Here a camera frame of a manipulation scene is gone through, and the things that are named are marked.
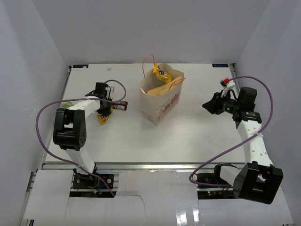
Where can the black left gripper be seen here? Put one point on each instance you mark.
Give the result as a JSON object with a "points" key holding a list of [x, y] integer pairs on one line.
{"points": [[106, 111]]}

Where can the aluminium table edge rail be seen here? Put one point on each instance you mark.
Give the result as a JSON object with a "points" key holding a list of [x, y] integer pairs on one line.
{"points": [[126, 166]]}

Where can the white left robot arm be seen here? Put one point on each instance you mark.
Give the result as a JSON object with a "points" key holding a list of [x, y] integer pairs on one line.
{"points": [[70, 132]]}

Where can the yellow snack packet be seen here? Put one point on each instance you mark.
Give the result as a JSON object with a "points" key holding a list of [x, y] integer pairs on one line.
{"points": [[161, 75], [102, 118]]}

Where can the brown chocolate bar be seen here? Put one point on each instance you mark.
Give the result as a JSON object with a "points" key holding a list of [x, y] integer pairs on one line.
{"points": [[122, 105]]}

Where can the left blue table label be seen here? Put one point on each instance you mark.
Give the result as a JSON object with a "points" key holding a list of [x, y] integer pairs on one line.
{"points": [[80, 66]]}

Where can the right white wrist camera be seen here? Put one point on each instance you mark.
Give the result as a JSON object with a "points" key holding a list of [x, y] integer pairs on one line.
{"points": [[227, 85]]}

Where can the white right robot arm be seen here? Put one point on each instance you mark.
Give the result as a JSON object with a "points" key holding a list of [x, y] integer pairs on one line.
{"points": [[259, 180]]}

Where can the left green snack packet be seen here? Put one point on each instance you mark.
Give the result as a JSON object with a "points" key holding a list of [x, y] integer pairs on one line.
{"points": [[66, 105]]}

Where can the right blue table label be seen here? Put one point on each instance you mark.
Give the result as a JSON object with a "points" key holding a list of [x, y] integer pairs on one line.
{"points": [[220, 65]]}

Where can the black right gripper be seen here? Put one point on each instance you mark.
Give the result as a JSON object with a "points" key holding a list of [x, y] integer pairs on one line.
{"points": [[214, 106]]}

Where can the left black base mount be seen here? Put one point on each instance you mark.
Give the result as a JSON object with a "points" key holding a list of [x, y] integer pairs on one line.
{"points": [[85, 186]]}

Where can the large brown chips bag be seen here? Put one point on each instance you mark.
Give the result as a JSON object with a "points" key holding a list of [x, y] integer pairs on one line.
{"points": [[159, 91]]}

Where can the cream paper bag orange handles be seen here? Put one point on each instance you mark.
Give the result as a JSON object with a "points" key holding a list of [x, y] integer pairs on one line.
{"points": [[155, 109]]}

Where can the blue table label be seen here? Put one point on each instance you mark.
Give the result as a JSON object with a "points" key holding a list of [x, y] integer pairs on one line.
{"points": [[80, 66], [220, 65]]}

